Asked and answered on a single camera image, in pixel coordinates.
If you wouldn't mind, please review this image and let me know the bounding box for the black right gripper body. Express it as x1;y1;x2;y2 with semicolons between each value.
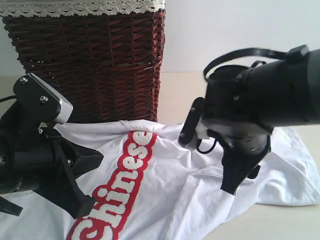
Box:
207;120;272;169

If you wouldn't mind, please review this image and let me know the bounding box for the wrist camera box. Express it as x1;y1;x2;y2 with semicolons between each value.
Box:
13;73;73;125
178;97;209;151

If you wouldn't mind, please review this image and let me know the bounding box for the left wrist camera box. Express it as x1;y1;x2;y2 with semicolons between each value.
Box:
13;73;73;125

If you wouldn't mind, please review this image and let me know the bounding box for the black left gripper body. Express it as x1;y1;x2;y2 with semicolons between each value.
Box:
0;102;76;201

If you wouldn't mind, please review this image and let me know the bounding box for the black right arm ribbon cable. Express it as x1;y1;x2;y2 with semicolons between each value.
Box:
202;44;311;81

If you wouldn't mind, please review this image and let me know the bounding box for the black cable loop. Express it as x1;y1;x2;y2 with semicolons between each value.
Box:
196;137;218;155

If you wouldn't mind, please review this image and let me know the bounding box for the white lace cloth trim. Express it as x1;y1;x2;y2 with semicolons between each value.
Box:
0;0;166;18

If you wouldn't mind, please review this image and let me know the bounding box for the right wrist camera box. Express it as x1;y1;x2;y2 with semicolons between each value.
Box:
178;97;209;151

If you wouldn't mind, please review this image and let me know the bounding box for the white t-shirt with red lettering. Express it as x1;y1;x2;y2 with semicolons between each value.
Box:
0;120;320;240

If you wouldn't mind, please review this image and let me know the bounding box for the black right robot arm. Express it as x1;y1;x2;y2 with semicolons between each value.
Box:
201;45;320;195

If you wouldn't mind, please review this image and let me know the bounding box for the dark red wicker basket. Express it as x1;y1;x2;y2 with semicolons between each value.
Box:
2;9;166;124

